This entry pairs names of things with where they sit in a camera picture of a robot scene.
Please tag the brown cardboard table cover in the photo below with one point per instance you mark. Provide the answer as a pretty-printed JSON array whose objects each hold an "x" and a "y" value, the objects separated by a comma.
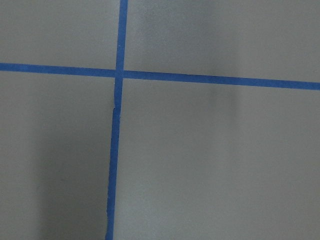
[{"x": 159, "y": 119}]

